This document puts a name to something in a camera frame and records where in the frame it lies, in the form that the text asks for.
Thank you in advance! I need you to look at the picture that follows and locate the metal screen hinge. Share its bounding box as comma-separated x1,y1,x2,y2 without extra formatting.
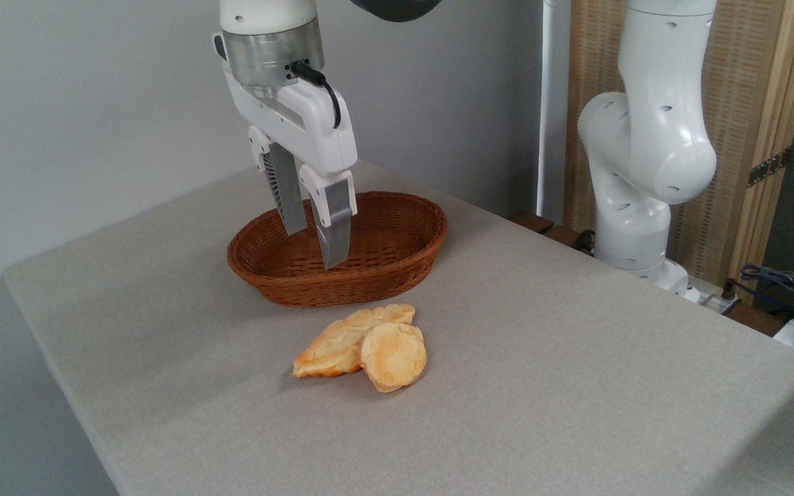
747,147,792,188

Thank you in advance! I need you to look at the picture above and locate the bundle of blue-black cables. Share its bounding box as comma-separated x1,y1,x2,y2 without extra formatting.
738,262,794,326

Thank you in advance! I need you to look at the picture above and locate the brown wooden block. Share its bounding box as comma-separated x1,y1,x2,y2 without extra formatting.
542,225,585,249
509,211,555,236

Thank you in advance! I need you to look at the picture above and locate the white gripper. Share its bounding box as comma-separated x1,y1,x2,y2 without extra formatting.
221,61,358,270

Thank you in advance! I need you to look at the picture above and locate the round golden bread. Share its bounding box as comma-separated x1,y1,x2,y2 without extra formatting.
360,322,428,394

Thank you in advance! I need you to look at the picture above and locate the wooden bamboo folding screen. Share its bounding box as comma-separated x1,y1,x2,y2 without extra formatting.
564,0,794,304

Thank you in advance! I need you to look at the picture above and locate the white vertical pole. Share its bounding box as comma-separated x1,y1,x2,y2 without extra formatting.
536,0,571,222

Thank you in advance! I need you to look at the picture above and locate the brown wicker oval basket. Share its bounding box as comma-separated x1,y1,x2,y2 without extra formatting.
227,191,449,308

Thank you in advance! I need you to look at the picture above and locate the leaf-shaped golden bread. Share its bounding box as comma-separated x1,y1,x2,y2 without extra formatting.
292,304,416,378

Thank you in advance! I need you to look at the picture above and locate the grey tablecloth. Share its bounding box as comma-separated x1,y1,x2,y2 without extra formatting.
3,160,794,496

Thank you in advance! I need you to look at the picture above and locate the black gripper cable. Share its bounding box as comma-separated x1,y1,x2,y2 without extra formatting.
291,61,343,130

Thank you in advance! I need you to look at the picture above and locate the white power strip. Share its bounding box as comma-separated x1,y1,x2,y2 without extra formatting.
686,285,743,316

